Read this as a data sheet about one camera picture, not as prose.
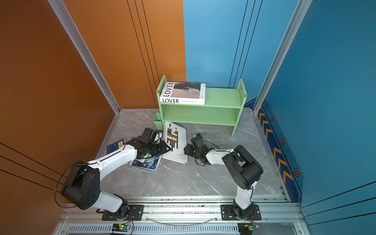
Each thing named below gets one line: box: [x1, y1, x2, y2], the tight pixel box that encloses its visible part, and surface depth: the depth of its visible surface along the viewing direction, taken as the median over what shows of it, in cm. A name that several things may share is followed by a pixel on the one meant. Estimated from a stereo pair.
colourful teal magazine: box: [128, 155, 163, 174], surface depth 91 cm
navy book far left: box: [106, 138, 125, 155], surface depth 99 cm
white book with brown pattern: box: [162, 121, 188, 165], surface depth 93 cm
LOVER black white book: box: [159, 81, 207, 105], surface depth 87 cm
